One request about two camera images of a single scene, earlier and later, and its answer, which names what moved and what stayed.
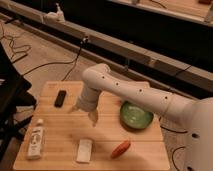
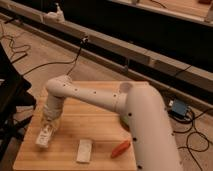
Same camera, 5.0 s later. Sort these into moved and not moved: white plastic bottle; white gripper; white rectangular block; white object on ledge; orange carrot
Moved: white plastic bottle; white gripper
Not moved: orange carrot; white object on ledge; white rectangular block
